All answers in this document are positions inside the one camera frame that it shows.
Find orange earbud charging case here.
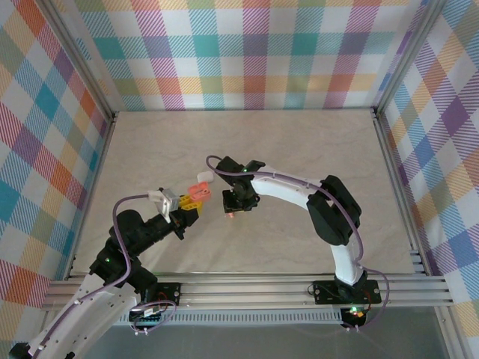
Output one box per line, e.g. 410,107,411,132
187,181,212,203

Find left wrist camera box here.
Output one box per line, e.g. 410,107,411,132
147,187,182,224

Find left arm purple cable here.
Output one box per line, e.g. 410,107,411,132
37,192,177,355

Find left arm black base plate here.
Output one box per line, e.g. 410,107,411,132
144,282,183,306

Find aluminium side rail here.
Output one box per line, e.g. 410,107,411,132
372,108,428,277
66,111,120,280

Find aluminium mounting rail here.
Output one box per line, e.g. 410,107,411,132
40,274,456,312

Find grey slotted cable duct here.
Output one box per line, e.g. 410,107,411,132
112,313,344,326

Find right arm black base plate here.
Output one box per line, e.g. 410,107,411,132
313,280,382,305

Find aluminium frame post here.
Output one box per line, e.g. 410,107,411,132
373,0,448,117
44,0,118,121

